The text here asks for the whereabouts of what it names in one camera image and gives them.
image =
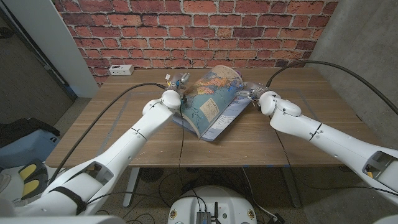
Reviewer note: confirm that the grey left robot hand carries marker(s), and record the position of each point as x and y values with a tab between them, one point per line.
177	82

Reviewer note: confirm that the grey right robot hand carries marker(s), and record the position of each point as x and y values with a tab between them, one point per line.
253	91

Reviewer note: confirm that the United States paper map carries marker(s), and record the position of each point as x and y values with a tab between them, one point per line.
211	102

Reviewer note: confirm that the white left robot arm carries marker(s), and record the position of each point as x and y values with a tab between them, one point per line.
124	146

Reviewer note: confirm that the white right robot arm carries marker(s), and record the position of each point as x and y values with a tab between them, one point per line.
326	137

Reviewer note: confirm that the red brick printed backdrop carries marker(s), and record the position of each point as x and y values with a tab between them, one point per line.
199	31

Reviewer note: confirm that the white power strip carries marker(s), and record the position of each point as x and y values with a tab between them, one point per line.
121	70

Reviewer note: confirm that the grey table leg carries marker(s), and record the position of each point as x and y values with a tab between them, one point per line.
292	189

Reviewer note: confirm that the white robot torso base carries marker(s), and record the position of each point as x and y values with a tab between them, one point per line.
230	202

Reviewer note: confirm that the white table leg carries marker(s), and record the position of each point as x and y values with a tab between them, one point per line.
130	189

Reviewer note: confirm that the grey electronics box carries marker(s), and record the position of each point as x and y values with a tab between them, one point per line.
203	217

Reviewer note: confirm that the black cloth bag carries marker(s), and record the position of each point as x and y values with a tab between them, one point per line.
21	127

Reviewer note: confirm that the blue storage bin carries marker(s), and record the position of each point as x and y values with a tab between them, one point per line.
25	151

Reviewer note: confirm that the black yellow foot pedal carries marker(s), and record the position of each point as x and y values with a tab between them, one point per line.
32	179

